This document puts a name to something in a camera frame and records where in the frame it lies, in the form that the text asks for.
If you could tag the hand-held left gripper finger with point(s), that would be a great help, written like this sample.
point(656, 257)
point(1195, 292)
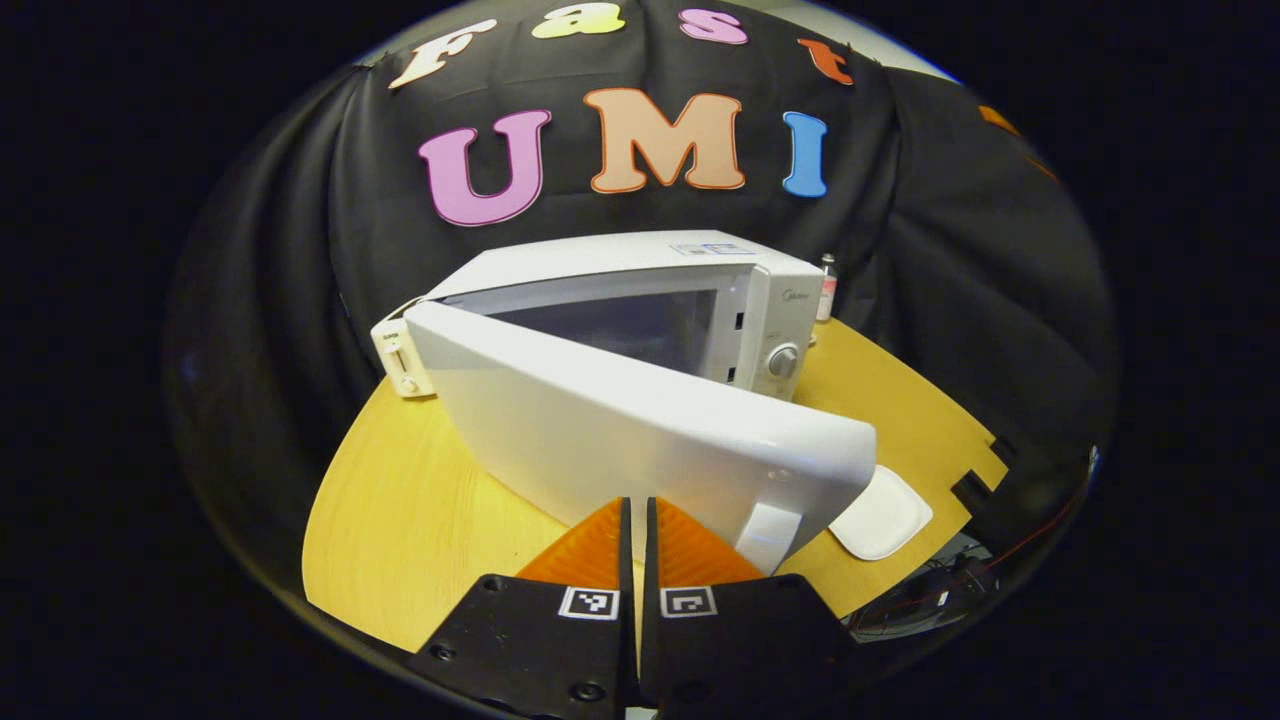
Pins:
point(650, 550)
point(626, 550)

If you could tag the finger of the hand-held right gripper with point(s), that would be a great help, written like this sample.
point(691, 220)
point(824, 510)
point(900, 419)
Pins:
point(997, 120)

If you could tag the white microwave oven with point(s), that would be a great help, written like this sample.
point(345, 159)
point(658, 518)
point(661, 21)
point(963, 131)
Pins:
point(600, 430)

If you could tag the black backdrop cloth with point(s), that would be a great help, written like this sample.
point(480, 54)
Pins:
point(900, 250)

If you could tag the white square plate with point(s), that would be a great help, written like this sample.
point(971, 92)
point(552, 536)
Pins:
point(880, 515)

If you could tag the small clear bottle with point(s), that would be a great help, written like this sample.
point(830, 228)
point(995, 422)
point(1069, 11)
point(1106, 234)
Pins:
point(826, 287)

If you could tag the white toaster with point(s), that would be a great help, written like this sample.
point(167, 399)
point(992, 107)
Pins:
point(400, 360)

